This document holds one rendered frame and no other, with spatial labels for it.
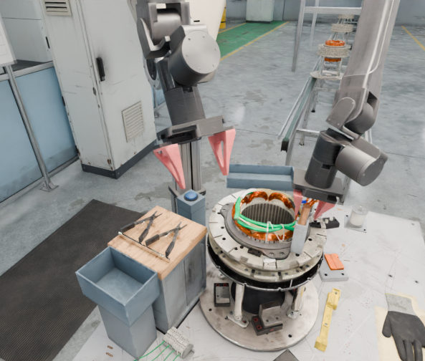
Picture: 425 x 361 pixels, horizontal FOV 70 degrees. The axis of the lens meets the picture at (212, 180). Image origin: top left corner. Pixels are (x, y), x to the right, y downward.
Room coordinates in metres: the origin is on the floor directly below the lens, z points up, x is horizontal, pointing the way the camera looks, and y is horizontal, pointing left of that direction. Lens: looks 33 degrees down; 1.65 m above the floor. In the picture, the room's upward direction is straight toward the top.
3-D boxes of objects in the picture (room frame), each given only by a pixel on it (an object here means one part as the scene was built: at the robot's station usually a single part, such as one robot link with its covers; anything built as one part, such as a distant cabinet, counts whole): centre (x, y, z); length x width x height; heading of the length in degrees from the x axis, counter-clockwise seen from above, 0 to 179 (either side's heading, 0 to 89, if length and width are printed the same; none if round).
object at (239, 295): (0.54, -0.08, 0.91); 0.02 x 0.02 x 0.21
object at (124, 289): (0.50, 0.23, 0.92); 0.17 x 0.11 x 0.28; 57
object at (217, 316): (0.65, -0.15, 0.80); 0.39 x 0.39 x 0.01
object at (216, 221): (0.65, -0.15, 1.09); 0.32 x 0.32 x 0.01
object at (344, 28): (5.30, -2.03, 0.94); 0.39 x 0.39 x 0.30
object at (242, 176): (0.96, -0.18, 0.92); 0.25 x 0.11 x 0.28; 85
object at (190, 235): (0.63, 0.15, 1.05); 0.20 x 0.19 x 0.02; 147
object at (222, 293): (0.61, -0.03, 0.83); 0.05 x 0.04 x 0.02; 1
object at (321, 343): (0.56, -0.36, 0.80); 0.22 x 0.04 x 0.03; 152
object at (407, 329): (0.52, -0.58, 0.79); 0.24 x 0.13 x 0.02; 158
